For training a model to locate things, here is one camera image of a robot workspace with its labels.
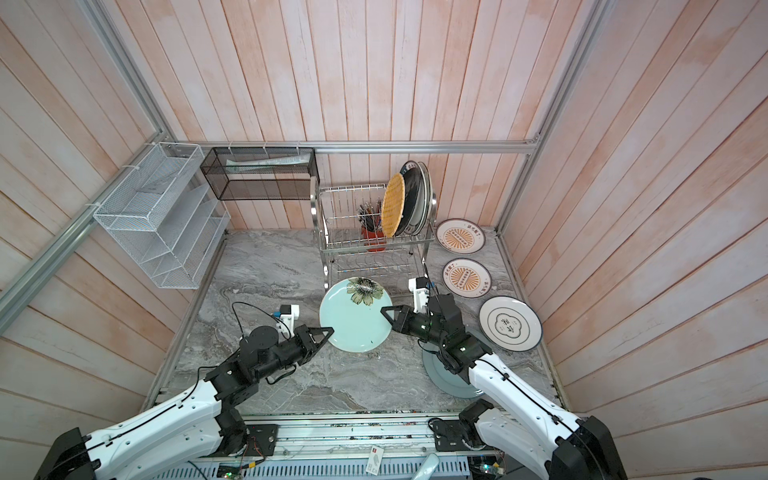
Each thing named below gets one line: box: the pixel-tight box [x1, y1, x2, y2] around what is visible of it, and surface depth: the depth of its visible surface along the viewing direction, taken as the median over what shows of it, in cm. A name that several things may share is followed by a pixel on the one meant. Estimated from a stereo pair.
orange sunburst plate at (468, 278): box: [442, 258, 492, 299], surface depth 109 cm
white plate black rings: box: [479, 296, 543, 352], surface depth 95 cm
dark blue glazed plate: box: [396, 165, 426, 237], surface depth 73 cm
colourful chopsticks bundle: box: [358, 197, 382, 231], surface depth 109 cm
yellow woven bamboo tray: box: [381, 173, 406, 239], surface depth 85 cm
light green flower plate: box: [319, 276, 392, 353], surface depth 78 cm
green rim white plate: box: [403, 160, 431, 236], surface depth 73 cm
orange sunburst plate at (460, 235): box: [436, 218, 486, 254], surface depth 121 cm
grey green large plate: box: [422, 348, 484, 398], surface depth 83 cm
